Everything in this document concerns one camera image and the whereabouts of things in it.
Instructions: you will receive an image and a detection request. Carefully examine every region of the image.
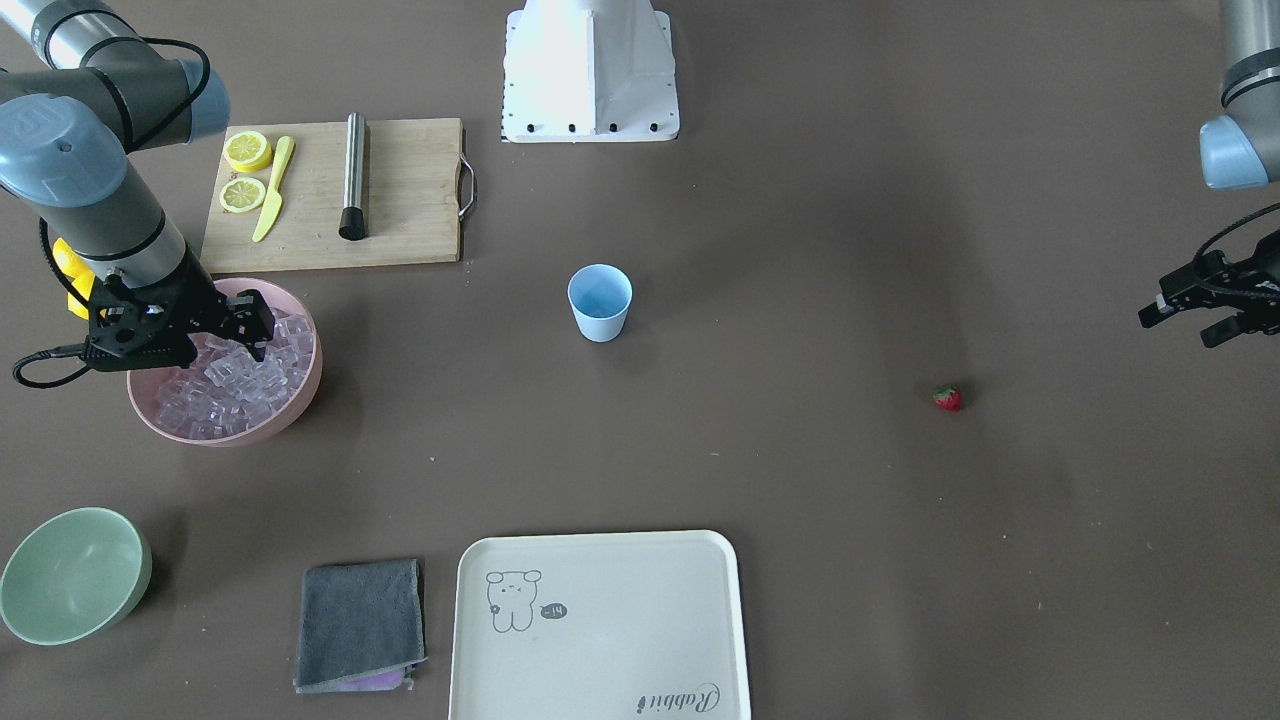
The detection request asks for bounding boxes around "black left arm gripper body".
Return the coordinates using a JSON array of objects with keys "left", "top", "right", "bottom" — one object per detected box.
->
[{"left": 1138, "top": 250, "right": 1279, "bottom": 348}]

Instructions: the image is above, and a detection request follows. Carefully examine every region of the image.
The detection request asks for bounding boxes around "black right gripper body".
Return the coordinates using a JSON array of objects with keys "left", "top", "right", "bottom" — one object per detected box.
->
[{"left": 150, "top": 249, "right": 251, "bottom": 356}]

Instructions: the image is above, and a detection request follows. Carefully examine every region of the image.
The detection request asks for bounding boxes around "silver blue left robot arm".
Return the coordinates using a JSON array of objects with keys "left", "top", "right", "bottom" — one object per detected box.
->
[{"left": 1138, "top": 1, "right": 1279, "bottom": 348}]

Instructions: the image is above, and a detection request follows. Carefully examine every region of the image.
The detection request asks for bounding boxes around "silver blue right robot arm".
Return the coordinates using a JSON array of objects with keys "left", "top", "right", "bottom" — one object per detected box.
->
[{"left": 1, "top": 1, "right": 274, "bottom": 372}]

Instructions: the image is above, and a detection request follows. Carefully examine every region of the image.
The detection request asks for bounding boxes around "pink bowl of ice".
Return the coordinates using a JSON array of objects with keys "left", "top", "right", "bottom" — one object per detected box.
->
[{"left": 127, "top": 278, "right": 323, "bottom": 447}]

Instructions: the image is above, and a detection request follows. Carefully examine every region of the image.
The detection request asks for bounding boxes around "light blue plastic cup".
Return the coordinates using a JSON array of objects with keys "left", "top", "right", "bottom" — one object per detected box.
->
[{"left": 567, "top": 264, "right": 634, "bottom": 343}]

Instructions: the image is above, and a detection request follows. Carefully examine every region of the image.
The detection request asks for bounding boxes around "yellow lemon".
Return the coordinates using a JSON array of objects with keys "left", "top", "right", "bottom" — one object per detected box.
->
[
  {"left": 51, "top": 237, "right": 93, "bottom": 283},
  {"left": 67, "top": 272, "right": 95, "bottom": 320}
]

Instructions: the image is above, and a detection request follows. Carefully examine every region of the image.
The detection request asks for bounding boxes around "lemon slice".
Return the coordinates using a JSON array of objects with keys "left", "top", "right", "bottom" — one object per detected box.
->
[
  {"left": 221, "top": 129, "right": 274, "bottom": 173},
  {"left": 218, "top": 177, "right": 268, "bottom": 214}
]

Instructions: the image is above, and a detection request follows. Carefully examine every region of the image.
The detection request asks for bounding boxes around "yellow plastic knife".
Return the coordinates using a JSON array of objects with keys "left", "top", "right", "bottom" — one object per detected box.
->
[{"left": 251, "top": 135, "right": 296, "bottom": 243}]

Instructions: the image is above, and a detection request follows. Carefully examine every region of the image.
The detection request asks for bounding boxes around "bamboo cutting board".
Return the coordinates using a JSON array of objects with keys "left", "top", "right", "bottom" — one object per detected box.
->
[{"left": 200, "top": 118, "right": 465, "bottom": 275}]

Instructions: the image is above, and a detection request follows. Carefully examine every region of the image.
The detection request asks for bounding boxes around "green ceramic bowl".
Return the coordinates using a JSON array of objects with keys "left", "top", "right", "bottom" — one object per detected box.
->
[{"left": 1, "top": 507, "right": 154, "bottom": 646}]

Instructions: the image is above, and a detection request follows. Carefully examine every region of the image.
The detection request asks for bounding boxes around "red strawberry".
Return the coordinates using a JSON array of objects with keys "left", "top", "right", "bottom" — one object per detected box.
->
[{"left": 932, "top": 384, "right": 964, "bottom": 413}]

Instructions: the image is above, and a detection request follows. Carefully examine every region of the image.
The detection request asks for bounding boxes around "grey folded cloth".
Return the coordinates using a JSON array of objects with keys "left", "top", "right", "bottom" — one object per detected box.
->
[{"left": 293, "top": 559, "right": 428, "bottom": 694}]

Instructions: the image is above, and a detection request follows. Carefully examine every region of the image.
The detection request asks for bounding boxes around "beige rabbit tray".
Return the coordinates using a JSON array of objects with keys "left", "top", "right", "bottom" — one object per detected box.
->
[{"left": 448, "top": 529, "right": 753, "bottom": 719}]

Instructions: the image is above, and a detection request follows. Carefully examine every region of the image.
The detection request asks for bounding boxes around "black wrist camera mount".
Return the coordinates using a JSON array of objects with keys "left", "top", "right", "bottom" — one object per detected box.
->
[{"left": 79, "top": 275, "right": 197, "bottom": 372}]

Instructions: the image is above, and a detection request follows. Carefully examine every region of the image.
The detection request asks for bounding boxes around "white camera post base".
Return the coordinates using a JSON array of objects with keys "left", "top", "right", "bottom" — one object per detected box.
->
[{"left": 500, "top": 1, "right": 681, "bottom": 143}]

